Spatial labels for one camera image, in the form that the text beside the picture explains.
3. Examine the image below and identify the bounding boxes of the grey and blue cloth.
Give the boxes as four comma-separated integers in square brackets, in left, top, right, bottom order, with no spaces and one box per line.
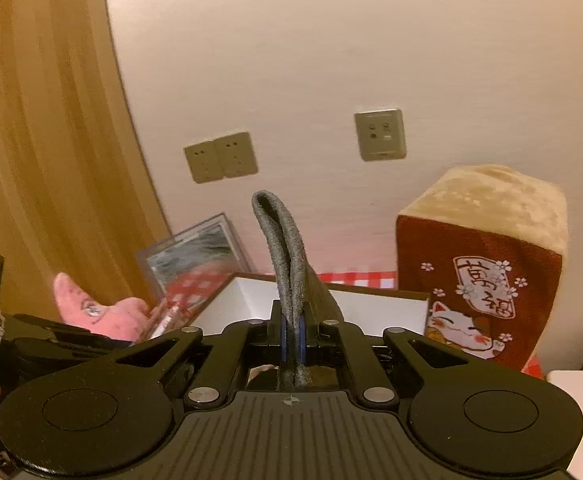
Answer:
[252,190,343,389]

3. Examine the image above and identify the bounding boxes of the brown cardboard box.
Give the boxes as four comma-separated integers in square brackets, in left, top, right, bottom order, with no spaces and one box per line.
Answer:
[190,274,430,336]

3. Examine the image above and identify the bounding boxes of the pink starfish plush toy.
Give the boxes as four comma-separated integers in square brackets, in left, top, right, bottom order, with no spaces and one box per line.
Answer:
[53,273,150,341]

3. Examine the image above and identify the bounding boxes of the wooden door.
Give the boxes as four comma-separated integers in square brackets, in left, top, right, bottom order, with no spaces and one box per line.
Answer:
[0,0,169,318]

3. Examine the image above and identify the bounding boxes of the clear acrylic picture frame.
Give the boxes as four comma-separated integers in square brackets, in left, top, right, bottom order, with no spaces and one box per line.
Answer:
[136,212,252,340]

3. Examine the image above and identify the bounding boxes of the double wall power socket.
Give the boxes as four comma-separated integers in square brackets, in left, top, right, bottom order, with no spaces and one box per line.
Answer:
[183,131,259,184]

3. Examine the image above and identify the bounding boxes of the single wall socket plate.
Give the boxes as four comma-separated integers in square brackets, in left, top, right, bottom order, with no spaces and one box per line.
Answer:
[354,108,406,162]

